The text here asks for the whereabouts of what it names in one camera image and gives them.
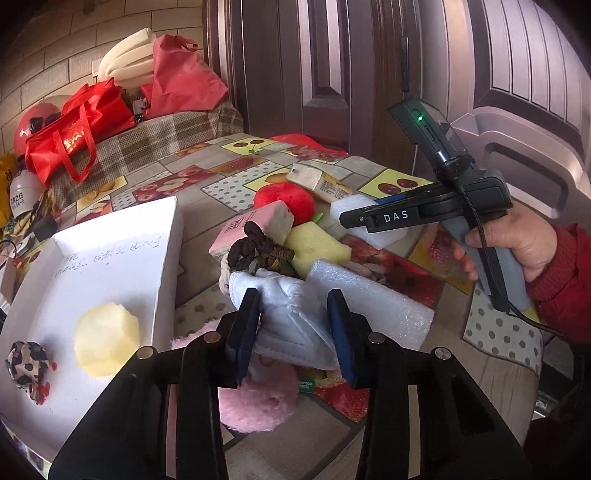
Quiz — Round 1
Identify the pink fluffy plush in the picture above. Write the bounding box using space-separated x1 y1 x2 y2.
171 320 298 433

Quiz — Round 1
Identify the yellow sponge block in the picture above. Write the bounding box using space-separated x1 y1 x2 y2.
286 222 352 278

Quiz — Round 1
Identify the pink knitted cord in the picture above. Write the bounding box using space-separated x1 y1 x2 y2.
344 261 394 284

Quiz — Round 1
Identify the fruit printed tablecloth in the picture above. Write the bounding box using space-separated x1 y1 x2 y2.
46 134 544 480

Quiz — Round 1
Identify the white foam box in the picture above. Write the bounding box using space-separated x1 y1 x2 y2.
0 196 185 462

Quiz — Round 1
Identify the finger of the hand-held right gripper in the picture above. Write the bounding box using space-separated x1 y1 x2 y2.
339 208 371 230

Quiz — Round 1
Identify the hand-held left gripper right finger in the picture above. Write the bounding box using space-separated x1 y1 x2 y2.
327 290 532 480

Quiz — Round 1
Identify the brown knotted cord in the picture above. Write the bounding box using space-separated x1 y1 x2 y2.
228 222 296 274

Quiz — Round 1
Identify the plain red bag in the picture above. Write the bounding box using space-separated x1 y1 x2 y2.
141 34 229 119

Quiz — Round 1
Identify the person's right hand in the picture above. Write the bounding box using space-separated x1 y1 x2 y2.
455 208 559 283

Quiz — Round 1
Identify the yellow bag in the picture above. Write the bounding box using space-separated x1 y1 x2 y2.
0 152 20 223

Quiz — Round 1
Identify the leopard print scrunchie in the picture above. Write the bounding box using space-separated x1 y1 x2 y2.
4 340 56 406

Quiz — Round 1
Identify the white foam block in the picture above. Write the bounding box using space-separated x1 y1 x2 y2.
330 194 416 248

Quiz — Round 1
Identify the red helmet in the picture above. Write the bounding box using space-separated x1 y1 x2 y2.
13 102 62 156

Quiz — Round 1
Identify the pink tissue packet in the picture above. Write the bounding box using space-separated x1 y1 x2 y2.
209 200 294 259

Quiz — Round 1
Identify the red bag with handles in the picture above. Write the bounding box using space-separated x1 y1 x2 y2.
25 78 136 188

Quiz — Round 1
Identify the red plush apple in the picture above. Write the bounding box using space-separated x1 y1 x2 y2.
254 182 318 225

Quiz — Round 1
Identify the red plastic stool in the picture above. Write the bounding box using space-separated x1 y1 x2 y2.
270 133 348 154

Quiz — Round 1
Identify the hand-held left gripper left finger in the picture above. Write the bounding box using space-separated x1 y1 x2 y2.
48 288 262 480

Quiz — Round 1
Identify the silver snack packet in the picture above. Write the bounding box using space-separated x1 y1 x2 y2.
286 164 355 204

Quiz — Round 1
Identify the white foam sheet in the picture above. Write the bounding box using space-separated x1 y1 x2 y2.
307 261 435 350

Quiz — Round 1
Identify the person's right forearm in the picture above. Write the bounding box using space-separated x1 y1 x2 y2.
526 224 591 352

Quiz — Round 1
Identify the plaid covered sofa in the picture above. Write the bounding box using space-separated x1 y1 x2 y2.
46 99 244 210

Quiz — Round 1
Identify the black charger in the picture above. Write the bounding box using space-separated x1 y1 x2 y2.
31 216 59 241

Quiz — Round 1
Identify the brown metal door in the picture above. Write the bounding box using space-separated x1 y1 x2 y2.
205 0 591 222

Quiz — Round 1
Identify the round yellow sponge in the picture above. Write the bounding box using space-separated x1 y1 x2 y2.
74 301 140 378

